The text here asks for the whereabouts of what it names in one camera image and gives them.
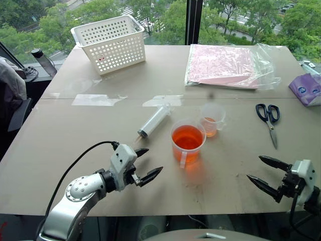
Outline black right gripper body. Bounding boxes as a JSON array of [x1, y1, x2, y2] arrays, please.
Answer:
[[275, 164, 307, 203]]

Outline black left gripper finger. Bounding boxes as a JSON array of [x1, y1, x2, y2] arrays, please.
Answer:
[[134, 148, 150, 159], [137, 166, 164, 188]]

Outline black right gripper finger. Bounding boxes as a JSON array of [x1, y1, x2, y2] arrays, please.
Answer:
[[246, 174, 282, 201], [258, 155, 293, 174]]

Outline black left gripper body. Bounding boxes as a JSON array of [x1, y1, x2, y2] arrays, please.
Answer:
[[123, 164, 142, 188]]

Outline large clear plastic syringe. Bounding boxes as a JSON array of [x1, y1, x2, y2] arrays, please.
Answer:
[[134, 102, 174, 145]]

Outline beaker with orange liquid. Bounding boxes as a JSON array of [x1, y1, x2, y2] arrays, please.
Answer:
[[171, 118, 207, 169]]

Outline small clear measuring cup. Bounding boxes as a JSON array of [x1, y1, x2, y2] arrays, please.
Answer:
[[200, 103, 226, 138]]

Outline purple tissue pack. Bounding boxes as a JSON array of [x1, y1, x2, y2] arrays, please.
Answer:
[[288, 73, 321, 107]]

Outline white perforated plastic basket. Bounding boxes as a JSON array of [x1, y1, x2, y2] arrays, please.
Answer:
[[70, 14, 146, 76]]

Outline pink paper in plastic bag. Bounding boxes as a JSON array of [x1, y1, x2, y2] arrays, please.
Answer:
[[184, 43, 281, 91]]

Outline black office chair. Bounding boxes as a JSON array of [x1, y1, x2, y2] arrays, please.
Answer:
[[0, 80, 34, 162]]

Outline clear bottle with black lid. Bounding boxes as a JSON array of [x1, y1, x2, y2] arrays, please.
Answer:
[[30, 48, 58, 77]]

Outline grey garment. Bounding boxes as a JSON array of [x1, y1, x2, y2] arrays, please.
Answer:
[[0, 56, 28, 101]]

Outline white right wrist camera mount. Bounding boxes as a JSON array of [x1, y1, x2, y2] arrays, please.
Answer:
[[290, 159, 317, 206]]

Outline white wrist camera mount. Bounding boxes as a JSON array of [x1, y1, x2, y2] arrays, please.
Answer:
[[290, 159, 317, 206], [109, 144, 138, 192]]

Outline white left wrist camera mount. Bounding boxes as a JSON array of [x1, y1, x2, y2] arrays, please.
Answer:
[[109, 144, 138, 192]]

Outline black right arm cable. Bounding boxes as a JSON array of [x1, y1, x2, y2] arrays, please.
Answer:
[[288, 191, 317, 241]]

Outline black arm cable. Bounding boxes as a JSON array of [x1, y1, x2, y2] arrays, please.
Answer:
[[288, 191, 317, 241], [35, 141, 120, 241]]

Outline dark blue handled scissors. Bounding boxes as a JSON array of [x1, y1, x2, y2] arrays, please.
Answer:
[[255, 103, 281, 150]]

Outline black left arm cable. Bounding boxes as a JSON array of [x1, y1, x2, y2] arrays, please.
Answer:
[[35, 141, 120, 241]]

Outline black cable bundle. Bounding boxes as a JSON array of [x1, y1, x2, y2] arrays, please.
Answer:
[[21, 65, 40, 82]]

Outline dark window frame post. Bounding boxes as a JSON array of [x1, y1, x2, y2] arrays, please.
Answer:
[[185, 0, 203, 46]]

